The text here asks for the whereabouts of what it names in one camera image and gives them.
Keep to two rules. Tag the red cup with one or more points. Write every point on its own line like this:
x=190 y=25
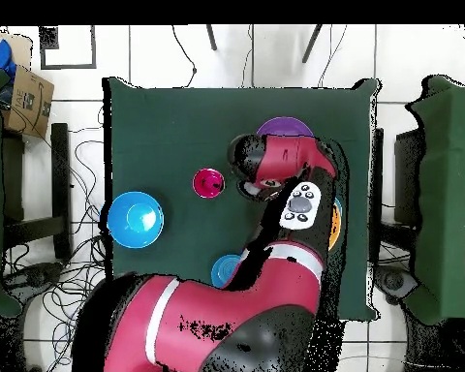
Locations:
x=208 y=183

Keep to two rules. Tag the large orange bowl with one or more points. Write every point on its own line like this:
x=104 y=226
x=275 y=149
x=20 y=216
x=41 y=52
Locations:
x=334 y=228

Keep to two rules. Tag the large blue bowl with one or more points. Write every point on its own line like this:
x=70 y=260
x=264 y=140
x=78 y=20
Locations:
x=120 y=228

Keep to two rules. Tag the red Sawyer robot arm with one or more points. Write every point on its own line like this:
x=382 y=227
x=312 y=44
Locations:
x=236 y=302

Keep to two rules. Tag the medium blue bowl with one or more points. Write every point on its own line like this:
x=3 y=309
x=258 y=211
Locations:
x=223 y=271

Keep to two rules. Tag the wide purple bowl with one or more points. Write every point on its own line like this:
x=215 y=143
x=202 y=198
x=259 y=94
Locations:
x=285 y=126

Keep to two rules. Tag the dark green table cloth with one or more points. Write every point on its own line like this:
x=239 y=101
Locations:
x=159 y=116

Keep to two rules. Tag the black tripod stand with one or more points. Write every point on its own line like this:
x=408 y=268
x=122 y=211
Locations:
x=312 y=44

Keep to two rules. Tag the printed cardboard box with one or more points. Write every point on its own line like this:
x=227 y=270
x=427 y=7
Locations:
x=27 y=104

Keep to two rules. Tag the plain cardboard box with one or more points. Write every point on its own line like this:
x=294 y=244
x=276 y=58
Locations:
x=21 y=50

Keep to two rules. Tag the blue bag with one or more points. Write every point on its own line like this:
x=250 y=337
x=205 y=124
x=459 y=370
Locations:
x=0 y=54

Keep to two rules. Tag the black bench frame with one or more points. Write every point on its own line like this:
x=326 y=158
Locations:
x=60 y=174

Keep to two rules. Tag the black pedestal foot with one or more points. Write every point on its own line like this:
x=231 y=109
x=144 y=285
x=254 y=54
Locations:
x=395 y=281
x=31 y=277

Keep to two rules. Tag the black square floor frame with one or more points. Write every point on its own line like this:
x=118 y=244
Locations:
x=68 y=66

